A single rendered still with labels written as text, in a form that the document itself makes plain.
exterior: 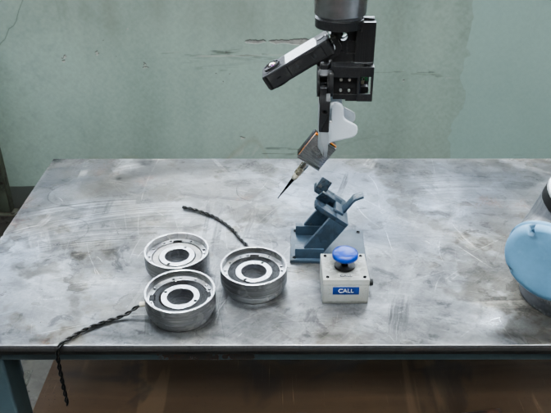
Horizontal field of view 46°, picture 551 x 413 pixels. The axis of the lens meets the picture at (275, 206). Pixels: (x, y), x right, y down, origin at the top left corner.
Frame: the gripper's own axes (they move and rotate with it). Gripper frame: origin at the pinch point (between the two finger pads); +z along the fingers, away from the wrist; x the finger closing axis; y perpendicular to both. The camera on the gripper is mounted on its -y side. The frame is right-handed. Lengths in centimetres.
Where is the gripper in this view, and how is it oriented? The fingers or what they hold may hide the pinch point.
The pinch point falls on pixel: (321, 144)
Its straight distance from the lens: 103.4
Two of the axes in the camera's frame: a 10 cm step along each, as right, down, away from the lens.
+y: 10.0, 0.2, -0.4
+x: 0.4, -5.0, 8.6
